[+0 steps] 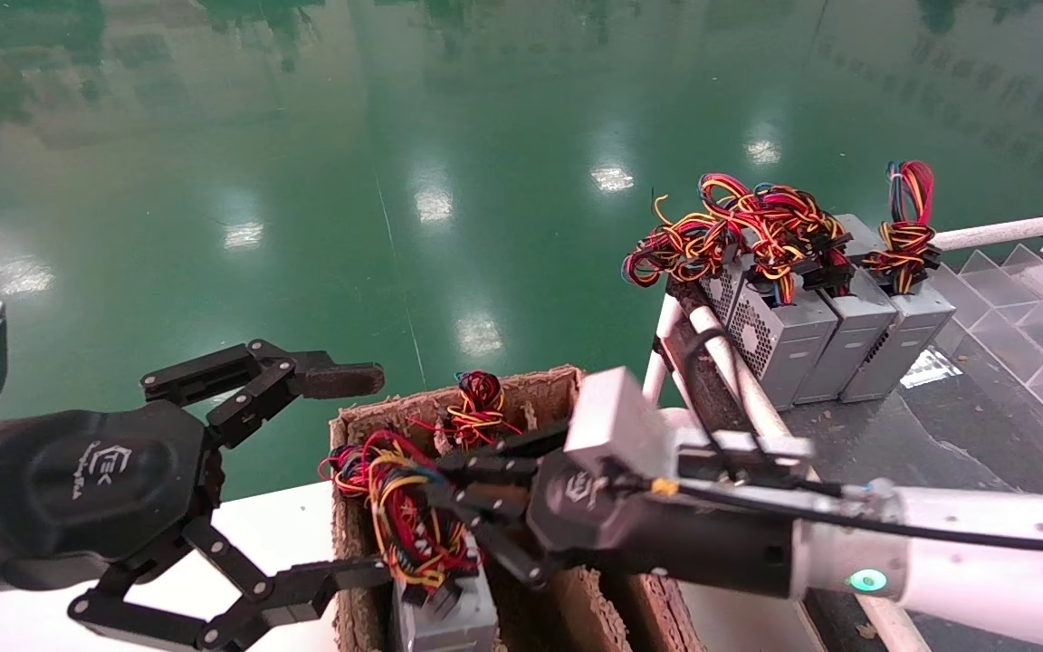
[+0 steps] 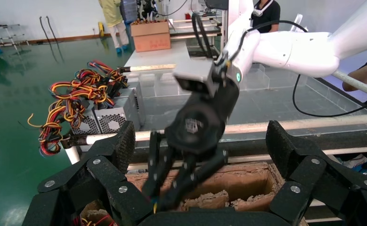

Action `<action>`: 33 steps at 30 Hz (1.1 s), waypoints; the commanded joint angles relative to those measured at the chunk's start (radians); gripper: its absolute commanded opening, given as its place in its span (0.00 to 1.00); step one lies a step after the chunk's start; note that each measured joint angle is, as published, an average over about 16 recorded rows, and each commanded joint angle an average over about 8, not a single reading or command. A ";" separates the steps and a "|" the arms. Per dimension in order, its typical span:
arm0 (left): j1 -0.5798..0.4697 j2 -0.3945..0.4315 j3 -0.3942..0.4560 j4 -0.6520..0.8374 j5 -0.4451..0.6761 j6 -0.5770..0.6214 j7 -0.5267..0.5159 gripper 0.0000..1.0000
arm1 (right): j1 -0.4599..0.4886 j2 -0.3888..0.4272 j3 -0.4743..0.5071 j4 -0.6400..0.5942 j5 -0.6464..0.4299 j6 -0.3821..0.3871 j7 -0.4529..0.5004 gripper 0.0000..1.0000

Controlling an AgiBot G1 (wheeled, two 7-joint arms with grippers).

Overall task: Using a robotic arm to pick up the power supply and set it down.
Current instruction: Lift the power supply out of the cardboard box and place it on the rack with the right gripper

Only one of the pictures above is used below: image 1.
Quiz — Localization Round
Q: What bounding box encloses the brown cardboard box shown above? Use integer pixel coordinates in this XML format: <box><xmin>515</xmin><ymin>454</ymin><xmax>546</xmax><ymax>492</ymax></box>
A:
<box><xmin>327</xmin><ymin>364</ymin><xmax>703</xmax><ymax>652</ymax></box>

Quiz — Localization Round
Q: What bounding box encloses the corrugated cardboard divider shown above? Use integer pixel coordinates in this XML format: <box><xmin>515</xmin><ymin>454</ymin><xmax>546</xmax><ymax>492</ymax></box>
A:
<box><xmin>549</xmin><ymin>569</ymin><xmax>633</xmax><ymax>652</ymax></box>

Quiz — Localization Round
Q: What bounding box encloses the long white rack pipe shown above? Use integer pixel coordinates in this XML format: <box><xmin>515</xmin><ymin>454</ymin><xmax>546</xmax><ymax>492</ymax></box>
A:
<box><xmin>683</xmin><ymin>303</ymin><xmax>934</xmax><ymax>652</ymax></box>

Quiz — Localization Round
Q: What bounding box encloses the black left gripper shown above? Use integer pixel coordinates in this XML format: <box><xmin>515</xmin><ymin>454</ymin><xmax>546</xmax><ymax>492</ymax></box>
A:
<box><xmin>0</xmin><ymin>340</ymin><xmax>391</xmax><ymax>652</ymax></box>

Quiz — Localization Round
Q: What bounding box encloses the clear plastic divider tray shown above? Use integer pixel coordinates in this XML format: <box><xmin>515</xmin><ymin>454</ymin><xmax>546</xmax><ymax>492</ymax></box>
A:
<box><xmin>924</xmin><ymin>243</ymin><xmax>1043</xmax><ymax>454</ymax></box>

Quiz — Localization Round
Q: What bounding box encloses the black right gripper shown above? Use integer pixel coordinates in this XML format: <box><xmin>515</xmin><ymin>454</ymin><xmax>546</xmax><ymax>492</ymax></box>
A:
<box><xmin>425</xmin><ymin>422</ymin><xmax>800</xmax><ymax>600</ymax></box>

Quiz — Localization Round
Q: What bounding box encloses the short white rack leg pipe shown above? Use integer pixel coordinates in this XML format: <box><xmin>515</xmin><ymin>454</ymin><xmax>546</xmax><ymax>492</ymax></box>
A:
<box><xmin>641</xmin><ymin>294</ymin><xmax>685</xmax><ymax>410</ymax></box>

